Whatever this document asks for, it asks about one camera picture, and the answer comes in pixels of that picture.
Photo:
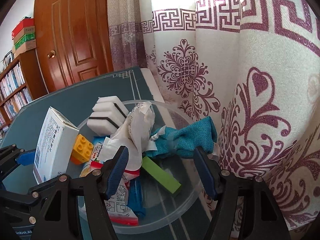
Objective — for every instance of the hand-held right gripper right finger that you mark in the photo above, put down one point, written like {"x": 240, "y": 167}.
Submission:
{"x": 206, "y": 175}

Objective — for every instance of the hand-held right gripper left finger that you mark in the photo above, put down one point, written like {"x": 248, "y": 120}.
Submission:
{"x": 116, "y": 172}

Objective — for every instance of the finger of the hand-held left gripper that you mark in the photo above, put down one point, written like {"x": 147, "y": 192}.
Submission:
{"x": 25, "y": 197}
{"x": 25, "y": 157}

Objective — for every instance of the blue cracker packet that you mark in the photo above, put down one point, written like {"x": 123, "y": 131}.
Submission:
{"x": 97, "y": 153}

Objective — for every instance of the white cardboard box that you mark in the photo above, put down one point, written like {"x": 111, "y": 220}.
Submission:
{"x": 52, "y": 142}

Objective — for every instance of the red and white packet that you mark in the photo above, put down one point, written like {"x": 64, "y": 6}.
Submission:
{"x": 118, "y": 205}

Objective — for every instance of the plain blue plastic packet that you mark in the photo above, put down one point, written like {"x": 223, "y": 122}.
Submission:
{"x": 137, "y": 197}

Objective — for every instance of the yellow toy brick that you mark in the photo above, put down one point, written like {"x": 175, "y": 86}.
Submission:
{"x": 81, "y": 148}

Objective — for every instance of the teal cloth pouch white ribbon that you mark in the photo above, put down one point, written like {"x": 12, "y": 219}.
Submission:
{"x": 185, "y": 137}

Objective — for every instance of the clear plastic bowl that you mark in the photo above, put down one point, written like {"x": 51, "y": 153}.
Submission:
{"x": 175, "y": 205}

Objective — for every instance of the green block blue dots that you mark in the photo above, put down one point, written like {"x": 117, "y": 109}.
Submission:
{"x": 162, "y": 175}

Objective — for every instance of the white plastic packet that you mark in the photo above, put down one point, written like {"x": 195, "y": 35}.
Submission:
{"x": 136, "y": 130}

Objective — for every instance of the white sponge black stripe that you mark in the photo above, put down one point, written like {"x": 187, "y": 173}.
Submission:
{"x": 105, "y": 106}
{"x": 100, "y": 127}

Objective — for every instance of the wooden bookshelf with books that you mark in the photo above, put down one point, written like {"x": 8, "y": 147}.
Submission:
{"x": 15, "y": 90}

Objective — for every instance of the brass door knob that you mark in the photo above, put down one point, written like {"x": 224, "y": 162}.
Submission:
{"x": 51, "y": 54}

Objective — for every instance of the green cardboard box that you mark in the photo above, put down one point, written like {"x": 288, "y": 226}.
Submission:
{"x": 25, "y": 41}

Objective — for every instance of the white purple patterned curtain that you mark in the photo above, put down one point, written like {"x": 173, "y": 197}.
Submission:
{"x": 250, "y": 55}

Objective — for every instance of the red cardboard box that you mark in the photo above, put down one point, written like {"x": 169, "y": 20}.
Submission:
{"x": 22, "y": 27}

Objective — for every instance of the brown wooden door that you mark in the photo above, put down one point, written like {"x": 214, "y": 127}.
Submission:
{"x": 75, "y": 30}

